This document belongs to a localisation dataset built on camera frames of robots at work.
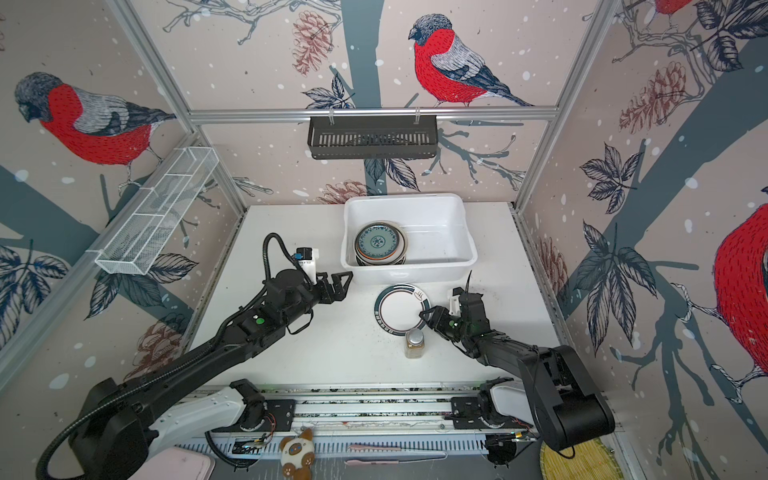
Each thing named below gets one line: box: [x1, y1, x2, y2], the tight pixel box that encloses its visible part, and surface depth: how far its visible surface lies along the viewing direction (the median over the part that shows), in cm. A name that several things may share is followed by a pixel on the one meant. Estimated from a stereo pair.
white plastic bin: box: [340, 194, 478, 284], surface depth 108 cm
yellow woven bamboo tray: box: [539, 438, 625, 480], surface depth 67 cm
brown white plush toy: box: [280, 428, 315, 480], surface depth 67 cm
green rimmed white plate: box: [374, 283, 432, 337], surface depth 94 cm
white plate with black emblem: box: [353, 220, 409, 266], surface depth 103 cm
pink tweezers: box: [344, 444, 448, 466], surface depth 71 cm
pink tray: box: [128, 447, 215, 480], surface depth 67 cm
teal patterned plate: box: [354, 220, 408, 265], surface depth 105 cm
